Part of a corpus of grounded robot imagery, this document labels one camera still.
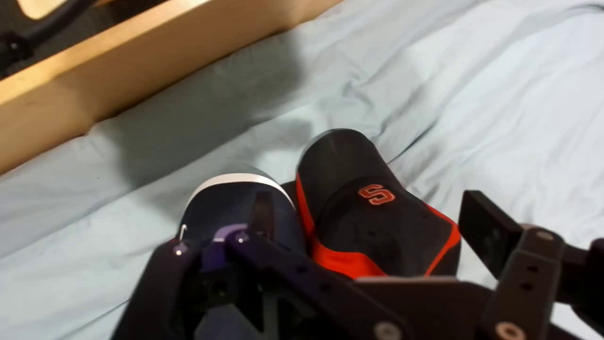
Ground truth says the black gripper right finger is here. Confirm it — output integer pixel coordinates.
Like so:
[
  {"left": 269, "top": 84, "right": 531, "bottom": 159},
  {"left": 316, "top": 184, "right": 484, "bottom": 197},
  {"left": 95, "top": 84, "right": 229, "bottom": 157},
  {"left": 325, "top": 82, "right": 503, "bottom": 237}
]
[{"left": 457, "top": 190, "right": 604, "bottom": 340}]

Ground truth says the black cap red stripe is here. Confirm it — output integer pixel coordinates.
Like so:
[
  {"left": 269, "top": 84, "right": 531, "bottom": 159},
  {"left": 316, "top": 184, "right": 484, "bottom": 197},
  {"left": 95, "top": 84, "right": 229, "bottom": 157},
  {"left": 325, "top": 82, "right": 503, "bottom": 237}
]
[{"left": 293, "top": 129, "right": 465, "bottom": 282}]

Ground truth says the wooden bed frame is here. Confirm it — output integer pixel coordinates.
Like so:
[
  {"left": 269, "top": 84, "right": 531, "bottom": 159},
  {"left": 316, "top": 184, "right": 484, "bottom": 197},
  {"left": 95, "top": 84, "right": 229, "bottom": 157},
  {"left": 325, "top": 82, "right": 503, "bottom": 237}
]
[{"left": 0, "top": 0, "right": 344, "bottom": 176}]

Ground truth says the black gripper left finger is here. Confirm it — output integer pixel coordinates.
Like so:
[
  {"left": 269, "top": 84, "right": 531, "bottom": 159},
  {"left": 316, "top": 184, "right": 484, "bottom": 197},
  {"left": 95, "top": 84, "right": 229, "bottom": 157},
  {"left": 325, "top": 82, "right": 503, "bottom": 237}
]
[{"left": 112, "top": 190, "right": 408, "bottom": 340}]

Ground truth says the light blue bed sheet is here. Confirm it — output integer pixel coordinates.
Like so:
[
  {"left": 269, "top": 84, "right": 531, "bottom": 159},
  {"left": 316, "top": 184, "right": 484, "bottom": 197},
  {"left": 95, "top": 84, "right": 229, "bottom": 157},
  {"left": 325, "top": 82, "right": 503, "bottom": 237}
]
[{"left": 0, "top": 0, "right": 604, "bottom": 340}]

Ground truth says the dark cap white-trimmed brim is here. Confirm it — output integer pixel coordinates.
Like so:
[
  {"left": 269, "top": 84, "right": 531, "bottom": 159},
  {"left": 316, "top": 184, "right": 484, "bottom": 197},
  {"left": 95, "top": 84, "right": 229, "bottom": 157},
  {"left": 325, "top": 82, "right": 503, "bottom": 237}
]
[{"left": 178, "top": 171, "right": 310, "bottom": 256}]

